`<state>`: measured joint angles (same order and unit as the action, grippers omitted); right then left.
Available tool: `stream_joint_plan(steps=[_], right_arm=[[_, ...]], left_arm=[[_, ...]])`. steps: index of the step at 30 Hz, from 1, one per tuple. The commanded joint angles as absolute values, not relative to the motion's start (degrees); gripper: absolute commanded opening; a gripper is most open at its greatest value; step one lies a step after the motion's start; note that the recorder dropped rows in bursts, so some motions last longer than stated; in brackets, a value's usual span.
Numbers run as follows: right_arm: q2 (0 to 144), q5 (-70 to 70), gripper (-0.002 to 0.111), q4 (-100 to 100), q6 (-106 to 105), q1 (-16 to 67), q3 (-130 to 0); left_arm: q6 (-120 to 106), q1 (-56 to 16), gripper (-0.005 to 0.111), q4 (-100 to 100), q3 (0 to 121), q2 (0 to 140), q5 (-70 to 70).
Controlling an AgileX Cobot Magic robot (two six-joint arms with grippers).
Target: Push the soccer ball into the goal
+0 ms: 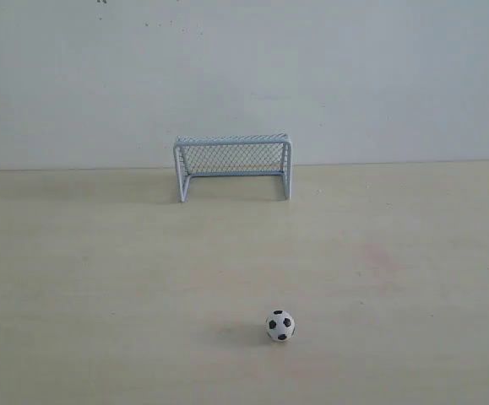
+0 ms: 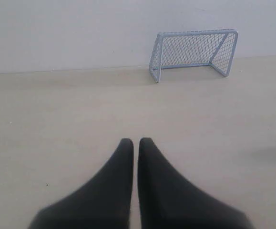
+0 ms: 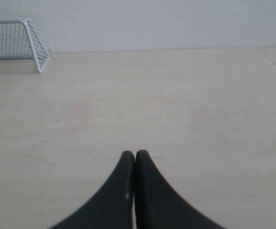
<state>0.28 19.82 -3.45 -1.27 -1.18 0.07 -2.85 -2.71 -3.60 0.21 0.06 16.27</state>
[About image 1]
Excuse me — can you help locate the small black white soccer ball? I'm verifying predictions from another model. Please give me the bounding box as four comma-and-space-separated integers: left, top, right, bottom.
265, 310, 296, 343

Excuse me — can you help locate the white miniature soccer goal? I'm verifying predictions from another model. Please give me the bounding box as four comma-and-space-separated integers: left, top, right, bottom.
173, 133, 293, 203

